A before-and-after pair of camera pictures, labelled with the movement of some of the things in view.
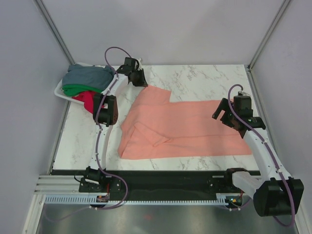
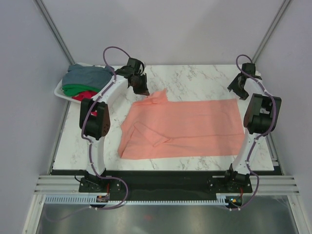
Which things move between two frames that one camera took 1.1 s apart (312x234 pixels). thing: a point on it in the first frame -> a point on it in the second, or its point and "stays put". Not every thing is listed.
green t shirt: [70, 90] stays put
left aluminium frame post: [44, 11] stays put
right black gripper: [223, 106] -> [243, 95]
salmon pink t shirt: [152, 127] stays put
